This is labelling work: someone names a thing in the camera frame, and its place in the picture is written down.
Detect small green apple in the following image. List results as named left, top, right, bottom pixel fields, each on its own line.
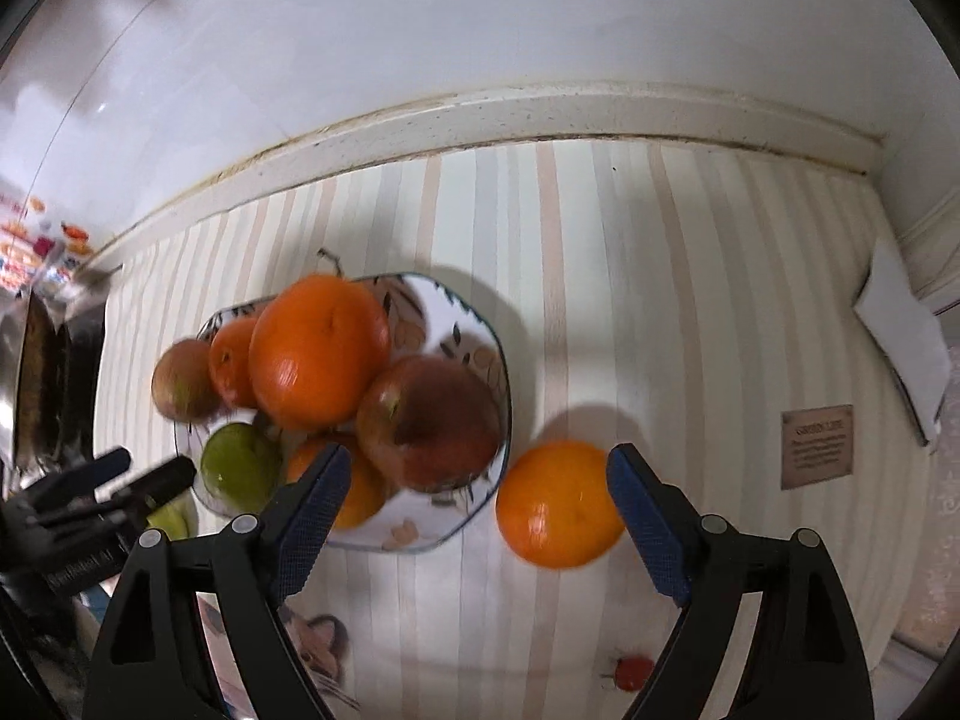
left=148, top=493, right=199, bottom=541

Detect large green apple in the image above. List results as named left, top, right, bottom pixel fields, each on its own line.
left=200, top=422, right=283, bottom=514

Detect yellowish red apple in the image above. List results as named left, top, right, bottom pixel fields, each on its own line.
left=151, top=338, right=221, bottom=424

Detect small orange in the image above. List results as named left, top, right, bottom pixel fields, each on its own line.
left=285, top=433, right=391, bottom=530
left=208, top=316, right=257, bottom=410

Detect large orange with stem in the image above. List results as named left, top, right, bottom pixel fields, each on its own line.
left=247, top=273, right=391, bottom=431

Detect orange mandarin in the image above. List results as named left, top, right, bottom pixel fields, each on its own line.
left=496, top=440, right=625, bottom=571

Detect dark red apple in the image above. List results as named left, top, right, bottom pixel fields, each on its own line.
left=355, top=355, right=505, bottom=494

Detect metal wok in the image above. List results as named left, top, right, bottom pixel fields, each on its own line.
left=3, top=294, right=106, bottom=473

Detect cherry tomato with stem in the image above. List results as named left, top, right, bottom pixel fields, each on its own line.
left=601, top=655, right=656, bottom=694

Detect brown label patch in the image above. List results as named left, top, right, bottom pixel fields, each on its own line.
left=781, top=405, right=854, bottom=491

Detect striped table mat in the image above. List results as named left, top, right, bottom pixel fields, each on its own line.
left=93, top=140, right=931, bottom=718

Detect white folded paper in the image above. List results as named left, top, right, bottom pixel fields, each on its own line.
left=853, top=239, right=952, bottom=447

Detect floral ceramic plate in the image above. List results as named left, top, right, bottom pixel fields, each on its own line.
left=151, top=273, right=512, bottom=553

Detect colourful wall stickers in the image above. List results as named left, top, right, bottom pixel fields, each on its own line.
left=0, top=195, right=94, bottom=296

